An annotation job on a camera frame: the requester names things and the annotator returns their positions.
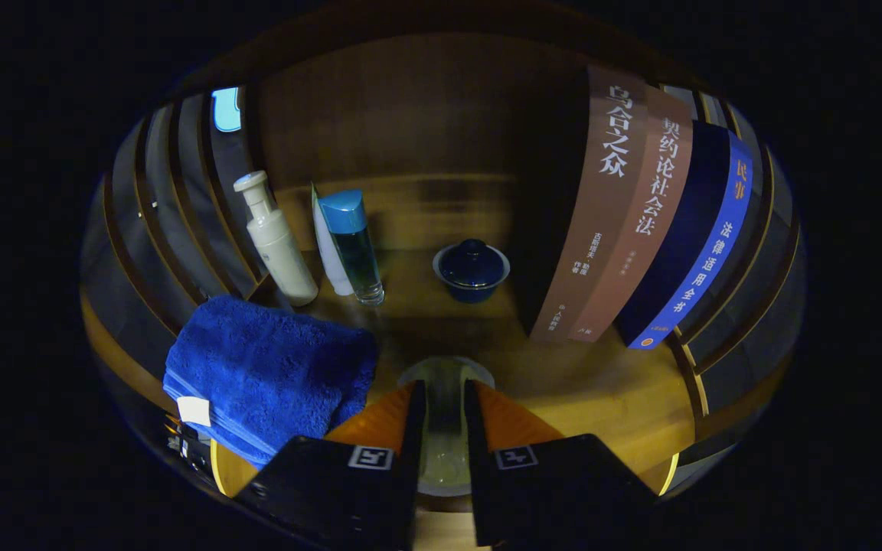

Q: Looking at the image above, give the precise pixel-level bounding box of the brown wooden cabinet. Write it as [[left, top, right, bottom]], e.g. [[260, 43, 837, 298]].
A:
[[81, 15, 805, 506]]

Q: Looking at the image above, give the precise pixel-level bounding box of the blue book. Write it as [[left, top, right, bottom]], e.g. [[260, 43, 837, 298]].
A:
[[613, 120, 754, 350]]

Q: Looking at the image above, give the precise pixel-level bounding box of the white squeeze tube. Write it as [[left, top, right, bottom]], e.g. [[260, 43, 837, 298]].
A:
[[311, 184, 354, 297]]

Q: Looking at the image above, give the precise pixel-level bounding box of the teal capped glass bottle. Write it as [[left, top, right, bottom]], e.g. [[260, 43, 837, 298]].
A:
[[318, 189, 385, 305]]

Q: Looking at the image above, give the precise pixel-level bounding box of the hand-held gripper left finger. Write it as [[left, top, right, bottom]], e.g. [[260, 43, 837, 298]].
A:
[[233, 380, 426, 551]]

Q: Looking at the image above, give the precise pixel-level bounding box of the blue lidded teacup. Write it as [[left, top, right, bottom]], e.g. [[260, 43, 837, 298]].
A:
[[433, 239, 511, 304]]

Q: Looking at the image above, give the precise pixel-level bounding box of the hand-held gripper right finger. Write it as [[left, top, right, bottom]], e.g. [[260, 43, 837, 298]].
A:
[[462, 380, 660, 550]]

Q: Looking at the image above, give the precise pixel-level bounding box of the white pump bottle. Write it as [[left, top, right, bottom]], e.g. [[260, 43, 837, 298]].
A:
[[233, 170, 319, 308]]

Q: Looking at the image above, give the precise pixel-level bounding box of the dark brown book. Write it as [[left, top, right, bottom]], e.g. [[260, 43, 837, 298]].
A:
[[529, 65, 648, 343]]

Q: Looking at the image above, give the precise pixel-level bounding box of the blue folded towel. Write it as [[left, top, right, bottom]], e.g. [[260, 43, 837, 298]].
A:
[[163, 295, 378, 469]]

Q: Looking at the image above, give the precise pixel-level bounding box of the light brown book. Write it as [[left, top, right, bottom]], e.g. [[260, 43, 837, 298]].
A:
[[567, 86, 694, 343]]

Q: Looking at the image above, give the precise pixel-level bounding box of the yellow handled white scrub sponge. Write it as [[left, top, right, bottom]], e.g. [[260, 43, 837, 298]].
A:
[[397, 356, 495, 498]]

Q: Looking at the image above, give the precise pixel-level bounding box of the wooden countertop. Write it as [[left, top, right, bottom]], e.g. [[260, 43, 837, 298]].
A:
[[81, 172, 717, 506]]

